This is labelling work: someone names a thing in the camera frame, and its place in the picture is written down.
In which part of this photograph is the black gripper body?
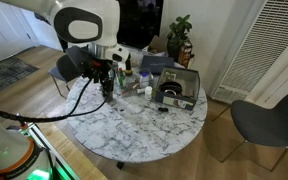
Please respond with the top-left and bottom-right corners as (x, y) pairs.
(66, 46), (112, 85)

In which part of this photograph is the green sauce bottle red cap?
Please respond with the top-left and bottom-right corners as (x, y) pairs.
(118, 68), (125, 88)

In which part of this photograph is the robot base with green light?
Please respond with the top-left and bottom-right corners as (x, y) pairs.
(0, 122), (80, 180)

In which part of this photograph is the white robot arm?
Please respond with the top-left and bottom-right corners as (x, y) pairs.
(0, 0), (130, 97)

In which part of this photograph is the clear plastic case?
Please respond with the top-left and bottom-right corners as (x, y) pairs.
(116, 68), (154, 96)

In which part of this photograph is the white pill bottle blue cap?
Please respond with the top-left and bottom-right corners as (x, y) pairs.
(140, 72), (150, 88)

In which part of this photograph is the small white pill bottle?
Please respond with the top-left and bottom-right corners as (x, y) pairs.
(145, 86), (153, 100)

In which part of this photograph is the dark chair behind table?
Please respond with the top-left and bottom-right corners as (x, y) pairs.
(48, 54), (80, 94)

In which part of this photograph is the dark blue flat box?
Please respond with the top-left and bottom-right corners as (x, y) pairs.
(141, 56), (174, 75)

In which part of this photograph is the small black object on table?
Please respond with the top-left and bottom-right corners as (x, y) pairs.
(158, 107), (169, 112)

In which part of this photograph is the dark open cardboard box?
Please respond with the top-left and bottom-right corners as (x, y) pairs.
(155, 66), (200, 111)

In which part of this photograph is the potted green plant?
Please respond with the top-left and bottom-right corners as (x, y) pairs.
(167, 15), (194, 68)

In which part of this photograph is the grey floor rug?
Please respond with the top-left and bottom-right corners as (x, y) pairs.
(0, 57), (38, 90)

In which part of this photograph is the grey chair right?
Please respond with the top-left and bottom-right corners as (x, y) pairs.
(214, 94), (288, 172)

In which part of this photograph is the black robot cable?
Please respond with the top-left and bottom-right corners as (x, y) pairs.
(0, 77), (113, 124)

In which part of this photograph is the white wall vent panel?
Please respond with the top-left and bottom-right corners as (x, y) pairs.
(212, 0), (288, 103)

